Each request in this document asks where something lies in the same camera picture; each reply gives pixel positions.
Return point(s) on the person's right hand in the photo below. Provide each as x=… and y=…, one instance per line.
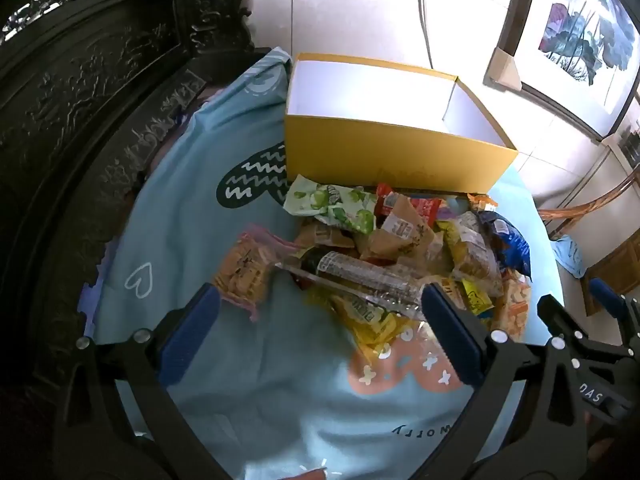
x=600, y=440

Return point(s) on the cardboard corner protector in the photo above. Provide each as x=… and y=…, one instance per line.
x=502, y=67

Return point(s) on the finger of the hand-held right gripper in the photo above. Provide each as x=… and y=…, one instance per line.
x=557, y=317
x=607, y=295

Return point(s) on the wooden chair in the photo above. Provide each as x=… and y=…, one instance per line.
x=595, y=202

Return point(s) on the pile of snack packets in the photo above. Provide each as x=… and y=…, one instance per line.
x=370, y=280

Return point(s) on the light blue cloth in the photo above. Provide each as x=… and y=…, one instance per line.
x=570, y=255

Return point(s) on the framed painting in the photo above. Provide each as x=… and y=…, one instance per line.
x=575, y=25

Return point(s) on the printed light blue blanket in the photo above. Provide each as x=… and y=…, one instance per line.
x=200, y=210

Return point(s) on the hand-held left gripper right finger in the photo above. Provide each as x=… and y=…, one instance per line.
x=450, y=330

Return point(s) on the brown paper snack packet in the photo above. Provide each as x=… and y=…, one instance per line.
x=407, y=232

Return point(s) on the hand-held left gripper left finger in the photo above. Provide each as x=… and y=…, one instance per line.
x=192, y=332

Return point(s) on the white cabinet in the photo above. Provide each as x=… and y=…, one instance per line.
x=592, y=177

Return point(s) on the dark carved wooden bed frame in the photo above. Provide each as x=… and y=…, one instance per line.
x=75, y=110

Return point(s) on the pink-edged biscuit packet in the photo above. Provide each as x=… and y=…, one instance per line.
x=242, y=272

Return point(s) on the yellow cardboard box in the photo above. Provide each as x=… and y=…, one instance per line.
x=400, y=160

